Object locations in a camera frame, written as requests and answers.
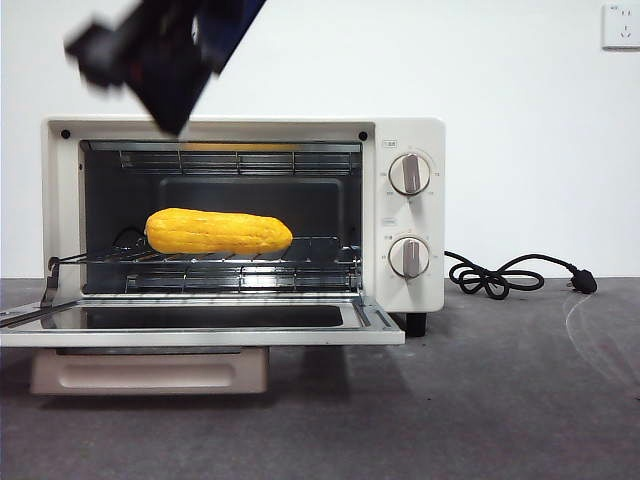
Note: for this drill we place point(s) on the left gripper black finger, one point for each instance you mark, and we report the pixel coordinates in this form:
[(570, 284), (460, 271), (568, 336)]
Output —
[(190, 40), (130, 65)]

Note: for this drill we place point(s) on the yellow corn cob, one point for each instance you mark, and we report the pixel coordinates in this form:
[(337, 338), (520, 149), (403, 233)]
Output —
[(220, 231)]

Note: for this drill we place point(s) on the white Toshiba toaster oven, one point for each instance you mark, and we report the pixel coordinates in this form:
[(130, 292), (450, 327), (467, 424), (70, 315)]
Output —
[(410, 130)]

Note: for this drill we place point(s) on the oven temperature knob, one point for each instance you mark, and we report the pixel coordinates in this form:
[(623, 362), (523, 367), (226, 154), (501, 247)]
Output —
[(410, 173)]

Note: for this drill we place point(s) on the oven timer knob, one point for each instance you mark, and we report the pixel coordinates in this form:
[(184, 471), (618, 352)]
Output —
[(410, 256)]

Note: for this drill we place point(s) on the white wall socket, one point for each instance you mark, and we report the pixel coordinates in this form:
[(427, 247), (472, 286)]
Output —
[(620, 27)]

